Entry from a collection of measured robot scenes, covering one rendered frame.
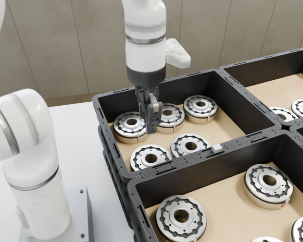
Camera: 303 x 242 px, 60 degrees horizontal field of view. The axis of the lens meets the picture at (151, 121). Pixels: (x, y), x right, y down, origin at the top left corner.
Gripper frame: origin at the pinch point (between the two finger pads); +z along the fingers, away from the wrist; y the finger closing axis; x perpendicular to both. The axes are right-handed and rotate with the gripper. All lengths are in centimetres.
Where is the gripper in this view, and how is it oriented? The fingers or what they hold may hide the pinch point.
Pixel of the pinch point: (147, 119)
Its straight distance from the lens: 58.7
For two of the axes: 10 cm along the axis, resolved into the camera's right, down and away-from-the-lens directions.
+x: 9.6, -1.8, 2.0
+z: 0.1, 7.6, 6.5
